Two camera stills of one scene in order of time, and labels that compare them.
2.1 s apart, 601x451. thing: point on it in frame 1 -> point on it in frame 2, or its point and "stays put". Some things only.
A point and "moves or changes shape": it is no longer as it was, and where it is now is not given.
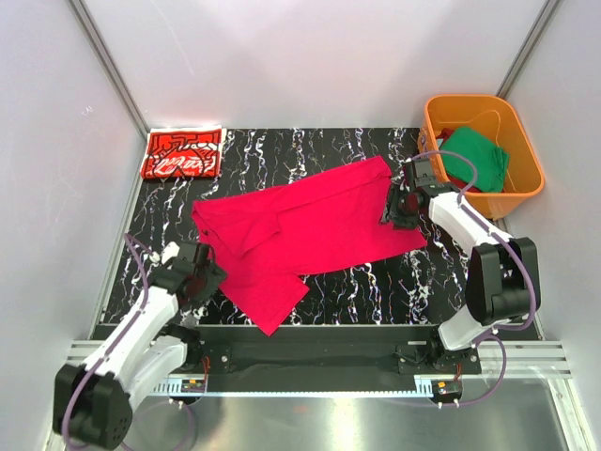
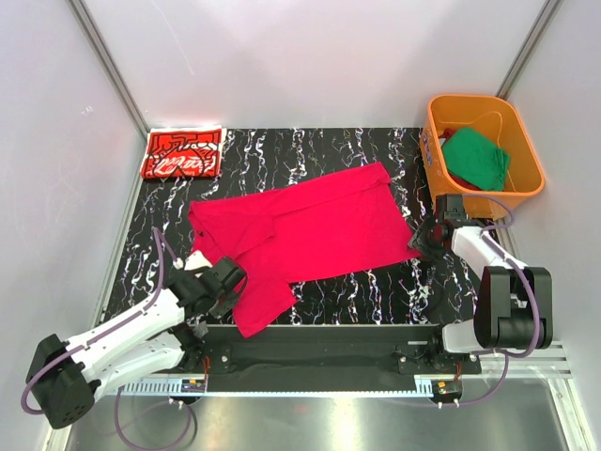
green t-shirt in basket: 491,162 stays put
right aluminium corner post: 546,17 stays put
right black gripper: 394,212 -> 423,240
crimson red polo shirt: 261,239 moves or changes shape
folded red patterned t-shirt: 183,152 stays put
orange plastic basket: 496,117 stays put
